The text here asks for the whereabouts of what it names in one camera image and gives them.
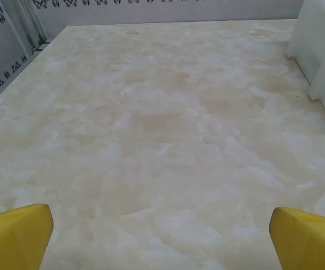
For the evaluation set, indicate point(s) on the aluminium enclosure frame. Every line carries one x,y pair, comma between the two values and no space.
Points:
30,22

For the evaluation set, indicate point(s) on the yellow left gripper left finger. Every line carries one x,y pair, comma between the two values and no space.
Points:
13,242

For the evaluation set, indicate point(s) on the white plastic box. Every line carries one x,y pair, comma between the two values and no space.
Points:
320,42

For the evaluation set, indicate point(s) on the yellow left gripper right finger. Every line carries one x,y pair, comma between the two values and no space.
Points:
308,242

